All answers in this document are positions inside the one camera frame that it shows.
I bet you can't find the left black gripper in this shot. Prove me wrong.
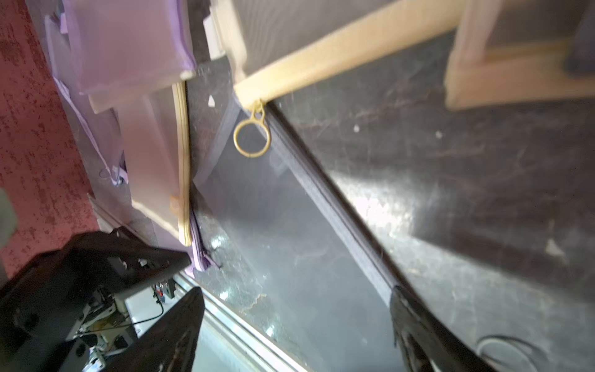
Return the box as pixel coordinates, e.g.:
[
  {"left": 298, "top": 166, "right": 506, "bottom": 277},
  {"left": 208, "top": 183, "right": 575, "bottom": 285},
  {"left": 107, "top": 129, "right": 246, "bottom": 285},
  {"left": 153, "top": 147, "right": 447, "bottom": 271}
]
[{"left": 1, "top": 232, "right": 191, "bottom": 371}]

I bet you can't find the dark grey mesh pouch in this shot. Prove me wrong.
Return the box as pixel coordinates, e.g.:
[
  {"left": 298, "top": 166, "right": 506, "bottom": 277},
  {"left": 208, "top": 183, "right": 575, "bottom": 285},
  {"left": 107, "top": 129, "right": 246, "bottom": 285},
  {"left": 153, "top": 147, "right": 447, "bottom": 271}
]
[{"left": 195, "top": 100, "right": 404, "bottom": 371}]

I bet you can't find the purple mesh pouch on yellow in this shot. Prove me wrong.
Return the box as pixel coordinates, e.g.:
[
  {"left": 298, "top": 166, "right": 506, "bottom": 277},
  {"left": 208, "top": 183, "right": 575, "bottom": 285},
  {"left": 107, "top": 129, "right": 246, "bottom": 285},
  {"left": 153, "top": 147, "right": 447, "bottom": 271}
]
[{"left": 444, "top": 1, "right": 594, "bottom": 110}]

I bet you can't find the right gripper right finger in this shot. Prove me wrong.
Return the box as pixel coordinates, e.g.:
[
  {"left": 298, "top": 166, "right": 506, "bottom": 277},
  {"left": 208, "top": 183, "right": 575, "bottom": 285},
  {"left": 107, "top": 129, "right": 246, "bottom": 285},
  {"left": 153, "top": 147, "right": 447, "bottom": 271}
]
[{"left": 390, "top": 285, "right": 493, "bottom": 371}]

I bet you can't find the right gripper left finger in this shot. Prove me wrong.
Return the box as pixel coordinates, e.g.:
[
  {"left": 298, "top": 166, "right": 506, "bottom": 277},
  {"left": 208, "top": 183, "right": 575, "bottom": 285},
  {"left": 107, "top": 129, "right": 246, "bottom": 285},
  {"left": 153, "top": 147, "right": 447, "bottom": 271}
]
[{"left": 104, "top": 287, "right": 205, "bottom": 372}]

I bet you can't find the yellow trim mesh pouch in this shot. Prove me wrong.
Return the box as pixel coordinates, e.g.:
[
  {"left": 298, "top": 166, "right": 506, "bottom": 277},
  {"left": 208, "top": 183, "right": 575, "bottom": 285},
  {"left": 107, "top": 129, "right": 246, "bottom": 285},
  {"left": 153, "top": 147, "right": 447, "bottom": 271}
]
[{"left": 203, "top": 0, "right": 466, "bottom": 109}]

